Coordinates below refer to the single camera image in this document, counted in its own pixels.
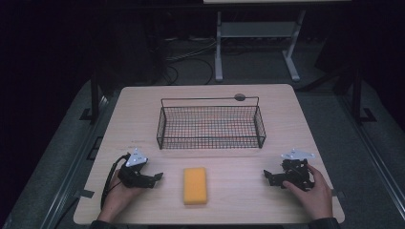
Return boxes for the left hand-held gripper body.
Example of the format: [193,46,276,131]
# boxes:
[117,147,153,189]

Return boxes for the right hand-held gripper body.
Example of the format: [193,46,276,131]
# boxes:
[275,148,316,193]

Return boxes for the person's left hand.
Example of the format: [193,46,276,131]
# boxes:
[96,177,145,223]

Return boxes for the person's right hand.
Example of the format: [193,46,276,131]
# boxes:
[282,163,334,221]

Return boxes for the yellow sponge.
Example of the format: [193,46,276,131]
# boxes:
[182,167,208,206]

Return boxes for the person's left dark sleeve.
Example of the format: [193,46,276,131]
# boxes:
[89,219,118,229]

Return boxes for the person's dark sleeve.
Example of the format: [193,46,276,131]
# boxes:
[307,217,342,229]
[89,219,118,229]

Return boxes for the person's right dark sleeve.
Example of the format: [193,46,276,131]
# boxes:
[307,217,342,229]

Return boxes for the black metal stand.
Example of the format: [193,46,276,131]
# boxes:
[79,68,102,122]
[350,61,378,126]

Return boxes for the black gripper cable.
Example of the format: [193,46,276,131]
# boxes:
[99,154,132,210]

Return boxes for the grey metal floor rail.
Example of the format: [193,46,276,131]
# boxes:
[337,94,405,221]
[39,94,111,229]

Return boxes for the black wire basket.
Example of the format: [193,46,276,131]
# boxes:
[156,95,267,151]

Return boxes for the black floor cables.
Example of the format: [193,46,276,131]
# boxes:
[160,37,218,86]

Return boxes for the white metal table frame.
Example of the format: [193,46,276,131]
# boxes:
[214,9,308,83]

